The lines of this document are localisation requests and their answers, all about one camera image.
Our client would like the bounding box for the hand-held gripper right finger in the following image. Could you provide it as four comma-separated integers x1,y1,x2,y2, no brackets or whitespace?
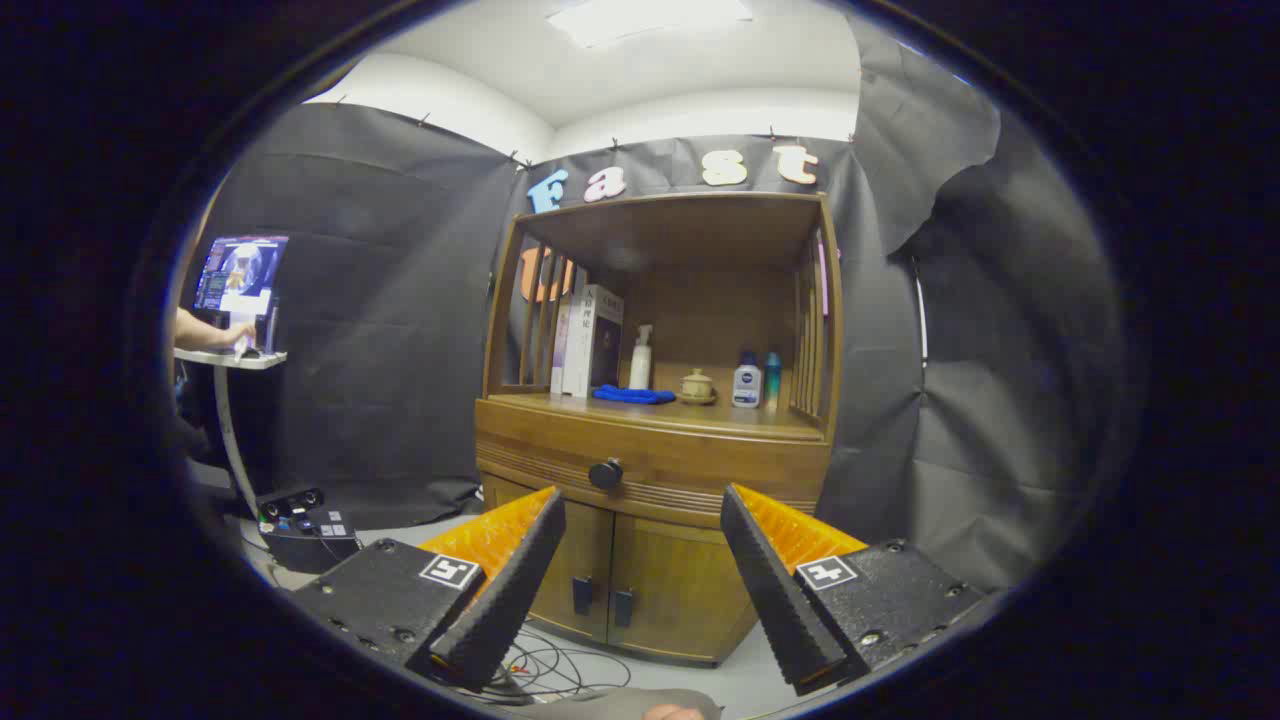
720,483,989,698

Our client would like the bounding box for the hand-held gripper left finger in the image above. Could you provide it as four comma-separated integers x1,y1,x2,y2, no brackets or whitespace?
288,486,567,691

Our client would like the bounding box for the wooden drawer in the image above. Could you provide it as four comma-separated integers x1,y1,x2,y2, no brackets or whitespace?
476,404,833,529

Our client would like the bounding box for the wooden cabinet door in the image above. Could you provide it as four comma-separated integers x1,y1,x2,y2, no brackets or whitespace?
608,512,761,666
482,474,615,643

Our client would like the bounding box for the wooden countertop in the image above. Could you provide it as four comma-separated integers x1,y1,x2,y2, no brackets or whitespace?
476,388,833,443

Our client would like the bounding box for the wooden cabinet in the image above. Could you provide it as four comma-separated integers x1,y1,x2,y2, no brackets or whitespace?
474,190,846,669

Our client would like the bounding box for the black device box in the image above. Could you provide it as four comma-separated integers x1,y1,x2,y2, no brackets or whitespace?
258,487,361,575

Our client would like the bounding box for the white lotion bottle blue cap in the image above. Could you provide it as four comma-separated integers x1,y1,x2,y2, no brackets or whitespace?
732,350,764,409

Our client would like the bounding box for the thin purple book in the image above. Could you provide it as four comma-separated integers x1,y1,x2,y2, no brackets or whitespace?
552,300,573,394

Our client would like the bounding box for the white book with dark cover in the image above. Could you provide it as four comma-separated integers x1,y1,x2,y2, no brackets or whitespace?
580,285,626,399

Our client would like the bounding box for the black backdrop cloth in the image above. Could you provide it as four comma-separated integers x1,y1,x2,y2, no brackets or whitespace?
175,15,1131,601

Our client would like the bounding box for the white stand table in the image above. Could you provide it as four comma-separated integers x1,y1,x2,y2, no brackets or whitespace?
173,345,289,516

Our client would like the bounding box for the computer monitor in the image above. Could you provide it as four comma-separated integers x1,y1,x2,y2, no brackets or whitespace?
193,235,291,319

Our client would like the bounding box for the bundle of black cables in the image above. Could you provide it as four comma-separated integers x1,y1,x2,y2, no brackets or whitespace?
490,625,633,706

